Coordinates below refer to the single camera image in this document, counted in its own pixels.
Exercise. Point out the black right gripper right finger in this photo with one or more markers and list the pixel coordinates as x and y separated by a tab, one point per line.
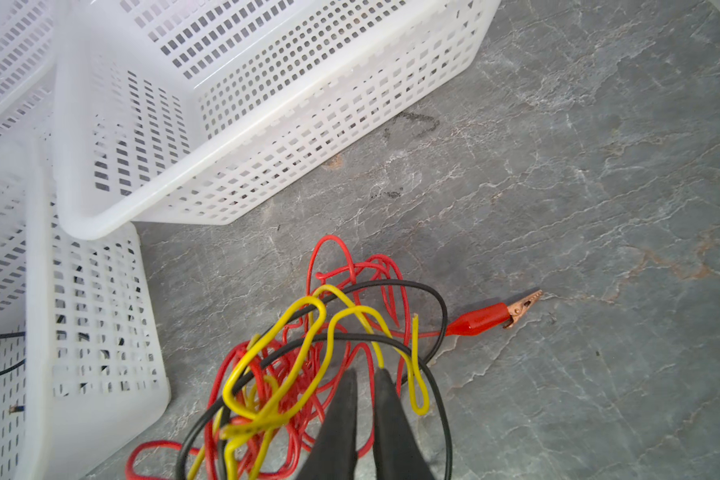
396	454

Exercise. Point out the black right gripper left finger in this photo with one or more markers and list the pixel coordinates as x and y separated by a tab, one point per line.
334	454

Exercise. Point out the white basket front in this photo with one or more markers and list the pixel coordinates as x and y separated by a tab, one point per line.
81	370

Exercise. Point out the white basket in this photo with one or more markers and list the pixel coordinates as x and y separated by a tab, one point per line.
27	34
81	370
196	112

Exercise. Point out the white basket back right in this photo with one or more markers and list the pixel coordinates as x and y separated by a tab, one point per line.
196	112

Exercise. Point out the white basket back left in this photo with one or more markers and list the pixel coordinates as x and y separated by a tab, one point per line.
27	34

